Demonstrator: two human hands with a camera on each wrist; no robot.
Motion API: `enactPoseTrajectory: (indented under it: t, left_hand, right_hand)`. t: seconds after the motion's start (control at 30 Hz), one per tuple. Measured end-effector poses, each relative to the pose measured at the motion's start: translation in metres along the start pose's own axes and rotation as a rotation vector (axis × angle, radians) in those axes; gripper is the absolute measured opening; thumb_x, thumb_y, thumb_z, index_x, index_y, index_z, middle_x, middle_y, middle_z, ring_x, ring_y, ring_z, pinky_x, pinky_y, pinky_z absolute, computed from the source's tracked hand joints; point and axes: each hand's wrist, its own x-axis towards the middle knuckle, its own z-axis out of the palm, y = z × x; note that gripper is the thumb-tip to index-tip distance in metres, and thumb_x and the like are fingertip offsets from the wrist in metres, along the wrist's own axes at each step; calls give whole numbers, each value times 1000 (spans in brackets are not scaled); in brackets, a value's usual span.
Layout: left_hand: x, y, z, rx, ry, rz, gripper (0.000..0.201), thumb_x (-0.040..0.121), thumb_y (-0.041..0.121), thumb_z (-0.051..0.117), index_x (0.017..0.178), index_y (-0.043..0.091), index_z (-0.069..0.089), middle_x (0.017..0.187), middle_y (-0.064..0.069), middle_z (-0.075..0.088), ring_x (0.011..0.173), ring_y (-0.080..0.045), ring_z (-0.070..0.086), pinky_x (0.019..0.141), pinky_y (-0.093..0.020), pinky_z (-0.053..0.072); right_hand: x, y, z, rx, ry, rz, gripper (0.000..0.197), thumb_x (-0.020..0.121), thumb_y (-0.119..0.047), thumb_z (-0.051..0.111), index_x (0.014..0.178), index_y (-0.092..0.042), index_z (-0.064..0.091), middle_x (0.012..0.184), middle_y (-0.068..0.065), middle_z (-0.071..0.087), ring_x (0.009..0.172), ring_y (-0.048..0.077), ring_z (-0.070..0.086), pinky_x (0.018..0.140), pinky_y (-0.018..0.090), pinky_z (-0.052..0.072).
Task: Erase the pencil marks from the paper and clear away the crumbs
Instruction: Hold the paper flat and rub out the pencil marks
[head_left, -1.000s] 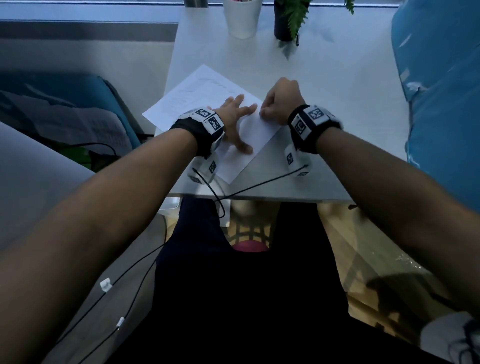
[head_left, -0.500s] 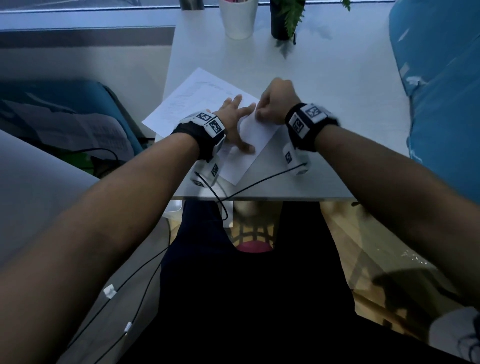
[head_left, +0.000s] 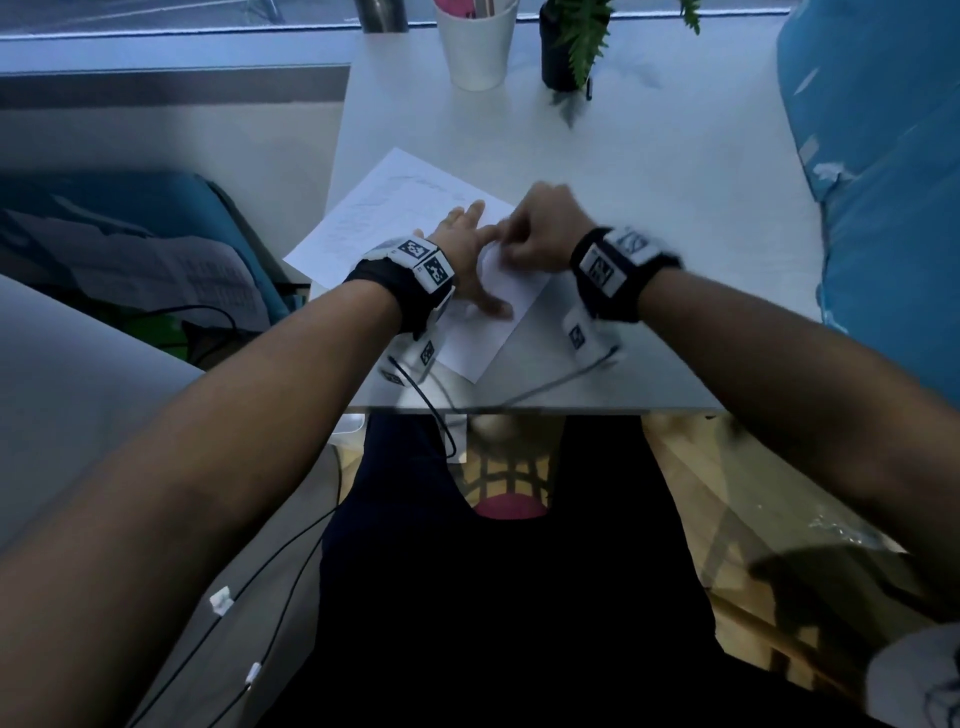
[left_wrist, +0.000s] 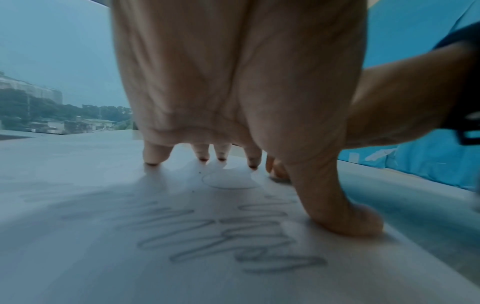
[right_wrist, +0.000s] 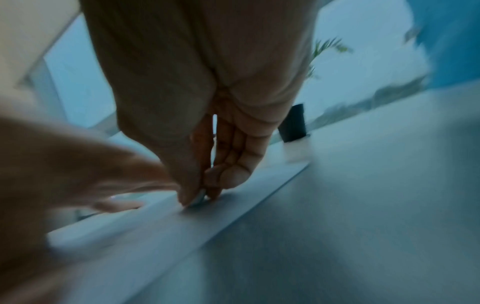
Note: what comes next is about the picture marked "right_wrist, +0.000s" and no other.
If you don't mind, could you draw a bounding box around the white paper sheet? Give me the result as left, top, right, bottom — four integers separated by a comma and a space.
46, 161, 312, 304

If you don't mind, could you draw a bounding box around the green potted fern black pot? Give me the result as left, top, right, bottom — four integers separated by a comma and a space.
277, 37, 354, 143

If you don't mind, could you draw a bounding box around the blue patterned cushion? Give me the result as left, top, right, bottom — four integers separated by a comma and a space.
404, 0, 480, 90

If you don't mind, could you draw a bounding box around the person's left hand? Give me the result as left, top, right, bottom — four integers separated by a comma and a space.
0, 89, 181, 304

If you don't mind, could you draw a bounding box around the person's right hand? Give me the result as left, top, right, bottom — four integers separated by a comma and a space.
80, 0, 320, 209

